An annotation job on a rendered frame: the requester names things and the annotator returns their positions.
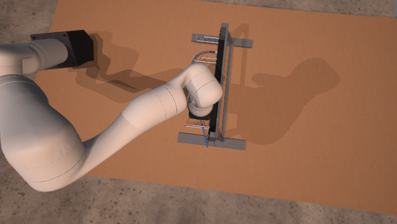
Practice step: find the grey metal rack with black panel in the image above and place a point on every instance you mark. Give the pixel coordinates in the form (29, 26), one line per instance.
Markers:
(213, 139)

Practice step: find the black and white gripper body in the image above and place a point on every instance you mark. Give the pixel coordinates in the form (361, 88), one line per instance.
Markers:
(205, 115)

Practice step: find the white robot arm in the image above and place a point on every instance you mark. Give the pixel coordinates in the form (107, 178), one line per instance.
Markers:
(44, 147)

